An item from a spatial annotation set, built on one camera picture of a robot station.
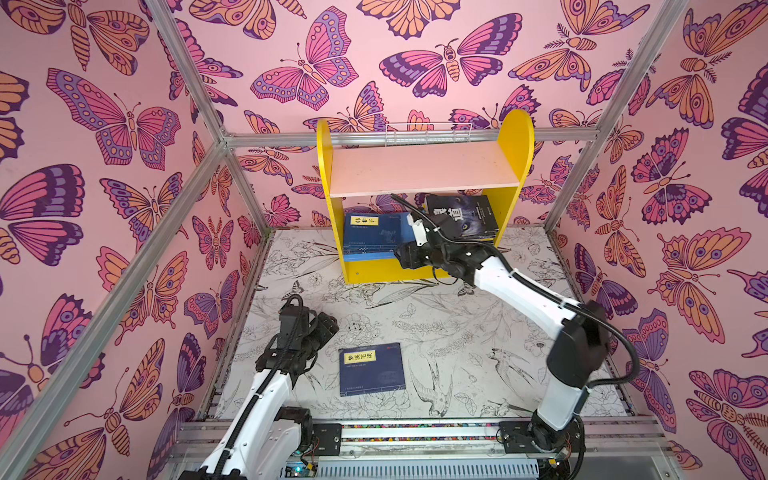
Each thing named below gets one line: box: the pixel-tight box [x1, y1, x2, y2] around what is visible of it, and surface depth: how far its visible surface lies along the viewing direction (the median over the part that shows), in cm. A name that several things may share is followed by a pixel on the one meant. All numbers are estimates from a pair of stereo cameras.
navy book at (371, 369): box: [338, 342, 406, 397], surface depth 87 cm
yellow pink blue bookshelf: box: [317, 110, 535, 283], surface depth 79 cm
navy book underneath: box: [343, 212, 415, 261], surface depth 97 cm
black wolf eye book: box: [426, 195, 499, 239], surface depth 94 cm
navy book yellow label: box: [344, 250, 397, 262], surface depth 96 cm
